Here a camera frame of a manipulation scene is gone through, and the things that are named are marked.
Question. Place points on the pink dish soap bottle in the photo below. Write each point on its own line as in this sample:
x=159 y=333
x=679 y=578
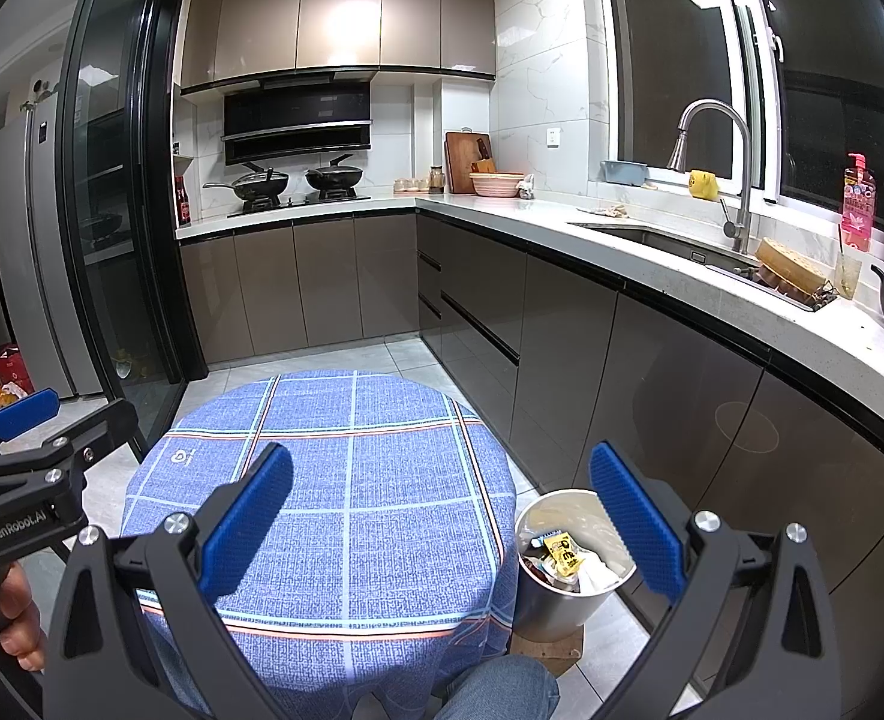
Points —
x=859 y=210

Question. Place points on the steel kitchen faucet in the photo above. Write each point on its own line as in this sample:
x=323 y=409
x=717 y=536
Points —
x=746 y=187

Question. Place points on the crumpled rag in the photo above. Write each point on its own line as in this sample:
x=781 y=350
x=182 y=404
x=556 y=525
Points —
x=603 y=211

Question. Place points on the brown spice jar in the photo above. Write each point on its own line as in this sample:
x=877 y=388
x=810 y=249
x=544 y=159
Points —
x=437 y=180

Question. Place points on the white kitchen countertop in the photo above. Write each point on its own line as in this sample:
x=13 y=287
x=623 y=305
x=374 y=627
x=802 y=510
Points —
x=562 y=229

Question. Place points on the red cardboard box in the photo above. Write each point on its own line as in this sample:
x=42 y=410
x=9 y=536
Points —
x=13 y=367

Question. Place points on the glass cup with straw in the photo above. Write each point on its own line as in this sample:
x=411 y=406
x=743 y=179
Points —
x=848 y=274

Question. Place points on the person's left hand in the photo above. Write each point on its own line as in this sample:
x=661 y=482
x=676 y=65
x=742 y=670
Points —
x=21 y=615

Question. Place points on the person's jeans leg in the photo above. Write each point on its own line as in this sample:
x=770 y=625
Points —
x=502 y=690

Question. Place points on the black gas stove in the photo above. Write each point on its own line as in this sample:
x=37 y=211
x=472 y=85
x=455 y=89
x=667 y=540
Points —
x=299 y=202

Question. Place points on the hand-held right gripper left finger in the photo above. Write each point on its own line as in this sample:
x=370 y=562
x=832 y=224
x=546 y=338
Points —
x=251 y=517

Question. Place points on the yellow snack packet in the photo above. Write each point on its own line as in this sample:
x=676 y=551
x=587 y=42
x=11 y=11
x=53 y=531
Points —
x=566 y=551

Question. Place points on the black range hood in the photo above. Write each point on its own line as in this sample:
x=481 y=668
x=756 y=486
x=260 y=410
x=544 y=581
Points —
x=296 y=112

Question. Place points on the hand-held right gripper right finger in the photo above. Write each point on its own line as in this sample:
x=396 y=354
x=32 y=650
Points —
x=637 y=517

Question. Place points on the pink woven basket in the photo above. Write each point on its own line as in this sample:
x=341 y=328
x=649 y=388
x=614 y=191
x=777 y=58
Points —
x=496 y=185

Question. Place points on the beige upper cabinets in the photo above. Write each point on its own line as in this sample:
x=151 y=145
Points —
x=337 y=15

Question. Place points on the kitchen knife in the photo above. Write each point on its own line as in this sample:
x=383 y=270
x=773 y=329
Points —
x=483 y=157

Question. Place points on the orange and white plastic bag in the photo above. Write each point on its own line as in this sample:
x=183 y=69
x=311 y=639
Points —
x=0 y=394

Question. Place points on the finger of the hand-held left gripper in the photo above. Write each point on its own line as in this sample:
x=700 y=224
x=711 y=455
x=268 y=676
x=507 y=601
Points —
x=26 y=412
x=93 y=431

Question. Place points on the wooden cutting board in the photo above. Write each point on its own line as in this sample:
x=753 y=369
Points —
x=458 y=161

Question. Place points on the brown base cabinets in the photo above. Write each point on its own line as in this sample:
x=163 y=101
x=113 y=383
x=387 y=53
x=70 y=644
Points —
x=322 y=277

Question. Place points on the silver refrigerator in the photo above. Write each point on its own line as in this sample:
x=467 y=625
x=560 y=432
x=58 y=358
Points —
x=30 y=240

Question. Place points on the low wooden stand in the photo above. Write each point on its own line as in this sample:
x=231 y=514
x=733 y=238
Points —
x=547 y=652

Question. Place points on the white framed window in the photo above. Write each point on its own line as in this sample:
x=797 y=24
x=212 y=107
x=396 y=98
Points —
x=667 y=52

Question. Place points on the white tissue packet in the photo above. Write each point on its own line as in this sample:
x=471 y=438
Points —
x=601 y=576

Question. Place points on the red sauce bottle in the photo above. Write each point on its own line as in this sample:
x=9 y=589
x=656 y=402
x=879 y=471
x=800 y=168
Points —
x=182 y=206

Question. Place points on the dish rack with wooden lid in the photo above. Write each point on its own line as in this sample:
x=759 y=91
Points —
x=817 y=298

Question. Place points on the steel sink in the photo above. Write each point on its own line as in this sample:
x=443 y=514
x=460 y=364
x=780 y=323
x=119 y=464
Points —
x=659 y=240

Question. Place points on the yellow sponge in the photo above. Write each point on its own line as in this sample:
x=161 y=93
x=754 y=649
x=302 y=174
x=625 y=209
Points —
x=703 y=184

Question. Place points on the blue plastic tray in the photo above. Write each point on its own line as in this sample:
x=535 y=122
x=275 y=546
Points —
x=623 y=173

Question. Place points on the black framed glass sliding door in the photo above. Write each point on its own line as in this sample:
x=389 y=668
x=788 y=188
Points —
x=168 y=240

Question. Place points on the perforated wooden board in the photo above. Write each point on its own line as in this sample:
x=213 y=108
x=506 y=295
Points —
x=790 y=262

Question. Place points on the white wall socket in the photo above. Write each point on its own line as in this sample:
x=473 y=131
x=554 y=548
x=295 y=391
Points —
x=554 y=136

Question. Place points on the blue plaid tablecloth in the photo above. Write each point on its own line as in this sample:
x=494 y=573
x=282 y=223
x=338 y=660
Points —
x=374 y=465

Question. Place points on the small white ornament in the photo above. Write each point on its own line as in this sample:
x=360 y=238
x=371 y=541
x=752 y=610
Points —
x=527 y=187

